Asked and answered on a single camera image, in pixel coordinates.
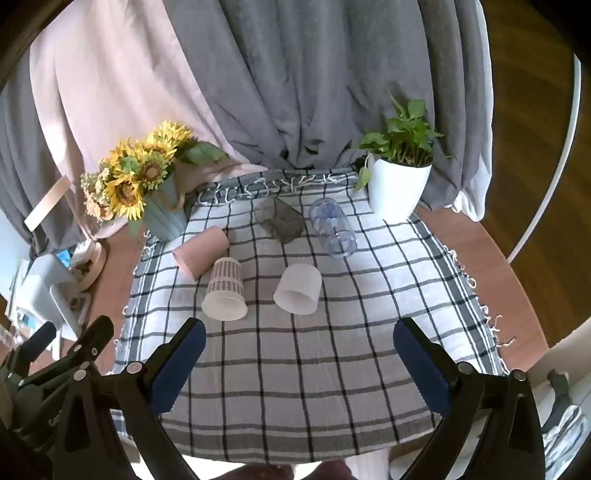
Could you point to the grey glass cup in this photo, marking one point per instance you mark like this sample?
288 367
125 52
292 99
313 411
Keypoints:
279 220

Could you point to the teal ribbed vase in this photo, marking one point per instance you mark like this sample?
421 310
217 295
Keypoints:
166 212

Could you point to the green leafy plant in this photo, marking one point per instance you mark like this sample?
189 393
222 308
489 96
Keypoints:
406 134

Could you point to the light wooden strip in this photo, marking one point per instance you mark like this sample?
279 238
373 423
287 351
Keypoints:
46 204

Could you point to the white curved tube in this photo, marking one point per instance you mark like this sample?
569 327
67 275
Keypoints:
561 152

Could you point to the round wooden tray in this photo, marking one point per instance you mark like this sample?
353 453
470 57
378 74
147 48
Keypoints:
94 270

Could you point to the striped white cup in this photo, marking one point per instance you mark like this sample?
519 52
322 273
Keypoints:
225 288

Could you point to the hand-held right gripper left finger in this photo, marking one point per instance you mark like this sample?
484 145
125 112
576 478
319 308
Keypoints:
178 369

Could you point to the peach flower bunch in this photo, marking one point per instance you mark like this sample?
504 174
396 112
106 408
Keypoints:
94 198

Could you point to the checked grey white tablecloth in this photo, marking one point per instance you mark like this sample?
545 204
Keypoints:
295 369

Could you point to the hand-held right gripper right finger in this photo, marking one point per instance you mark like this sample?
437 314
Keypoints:
422 369

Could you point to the pink curtain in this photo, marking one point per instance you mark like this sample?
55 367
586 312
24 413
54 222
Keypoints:
115 83

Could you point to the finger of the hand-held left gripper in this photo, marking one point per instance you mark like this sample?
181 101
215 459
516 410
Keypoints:
94 339
39 341

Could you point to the white plastic box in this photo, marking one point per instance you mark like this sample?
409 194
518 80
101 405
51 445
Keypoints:
44 286

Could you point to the clear blue plastic cup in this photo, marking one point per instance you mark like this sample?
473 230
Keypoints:
332 228

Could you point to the sunflower bouquet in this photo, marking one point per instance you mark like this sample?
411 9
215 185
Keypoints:
138 175

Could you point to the plain white cup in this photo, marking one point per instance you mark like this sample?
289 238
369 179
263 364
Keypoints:
298 288

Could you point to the white ribbed plant pot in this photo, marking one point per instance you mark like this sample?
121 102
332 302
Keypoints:
397 189

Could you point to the pink cup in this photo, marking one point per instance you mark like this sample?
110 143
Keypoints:
198 251

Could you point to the grey curtain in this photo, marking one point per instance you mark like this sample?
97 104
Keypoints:
323 78

